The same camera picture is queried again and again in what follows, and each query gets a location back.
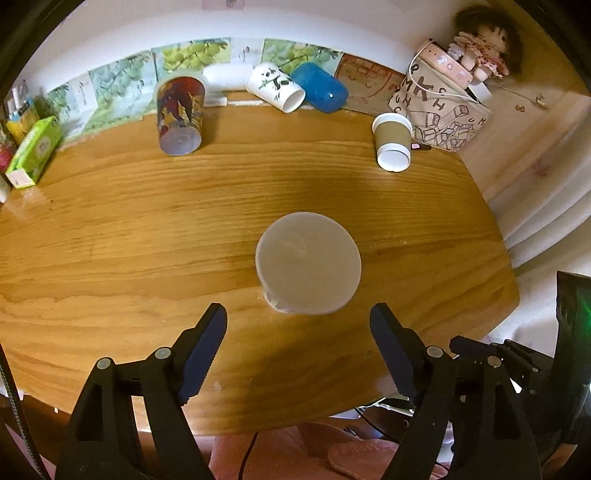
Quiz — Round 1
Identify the rag doll brown hair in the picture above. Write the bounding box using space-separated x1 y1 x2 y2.
448 5 524 85

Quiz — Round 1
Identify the grape print paper sheet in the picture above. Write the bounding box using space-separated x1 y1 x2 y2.
34 37 342 141

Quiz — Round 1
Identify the brown sleeve coffee cup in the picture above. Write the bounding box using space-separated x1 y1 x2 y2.
372 113 413 173

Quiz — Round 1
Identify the blue plastic cup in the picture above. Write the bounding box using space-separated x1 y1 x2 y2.
291 62 349 113

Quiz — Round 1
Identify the grey checked paper cup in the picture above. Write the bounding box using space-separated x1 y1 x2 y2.
254 212 362 315

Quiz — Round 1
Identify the green tissue box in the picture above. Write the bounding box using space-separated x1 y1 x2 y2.
5 116 62 189

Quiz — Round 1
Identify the red robot print cup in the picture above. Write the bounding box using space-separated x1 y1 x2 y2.
154 72 206 156

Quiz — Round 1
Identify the panda print paper cup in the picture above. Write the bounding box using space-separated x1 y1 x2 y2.
246 62 305 114

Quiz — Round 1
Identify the black pen pink label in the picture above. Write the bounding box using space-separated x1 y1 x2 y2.
411 143 432 151

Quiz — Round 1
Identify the pink power strip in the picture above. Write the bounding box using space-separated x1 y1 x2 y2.
418 40 473 89

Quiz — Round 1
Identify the letter print fabric bag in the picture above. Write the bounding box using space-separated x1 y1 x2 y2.
389 58 491 152

